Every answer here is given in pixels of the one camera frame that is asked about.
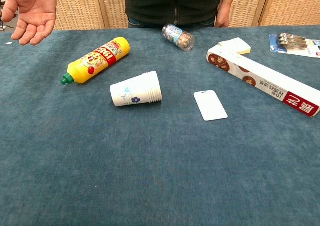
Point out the person's left hand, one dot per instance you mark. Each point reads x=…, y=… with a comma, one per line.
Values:
x=222, y=16

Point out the person's right hand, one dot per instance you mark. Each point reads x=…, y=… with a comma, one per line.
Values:
x=35, y=11

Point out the person's torso in black jacket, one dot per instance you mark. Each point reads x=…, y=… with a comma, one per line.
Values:
x=170, y=3

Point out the wicker folding screen panel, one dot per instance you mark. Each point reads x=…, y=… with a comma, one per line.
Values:
x=77, y=6
x=246, y=6
x=115, y=8
x=292, y=6

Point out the pale yellow sticky note pad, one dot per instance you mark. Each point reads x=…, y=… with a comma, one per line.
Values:
x=237, y=46

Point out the small white round sticker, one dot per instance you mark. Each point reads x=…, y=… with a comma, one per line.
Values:
x=9, y=43

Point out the clear plastic jar with print label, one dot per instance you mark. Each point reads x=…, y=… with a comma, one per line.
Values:
x=178, y=37

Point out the long white baking paper box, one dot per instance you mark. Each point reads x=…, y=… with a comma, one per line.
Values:
x=262, y=73

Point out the blister pack of metal clips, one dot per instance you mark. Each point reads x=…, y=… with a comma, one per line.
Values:
x=292, y=44

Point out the yellow bottle with green cap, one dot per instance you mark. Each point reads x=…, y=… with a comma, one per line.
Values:
x=100, y=61

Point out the blue-green tablecloth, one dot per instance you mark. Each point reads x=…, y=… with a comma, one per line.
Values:
x=150, y=161

